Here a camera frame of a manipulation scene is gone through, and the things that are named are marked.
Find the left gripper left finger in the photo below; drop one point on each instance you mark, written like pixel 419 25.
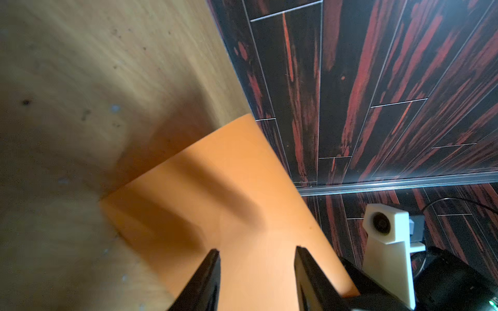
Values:
pixel 202 291

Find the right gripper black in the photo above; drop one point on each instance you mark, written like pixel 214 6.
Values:
pixel 443 282

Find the orange paper sheet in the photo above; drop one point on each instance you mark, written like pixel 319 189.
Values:
pixel 227 192

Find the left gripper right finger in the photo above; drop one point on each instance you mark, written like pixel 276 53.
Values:
pixel 314 290

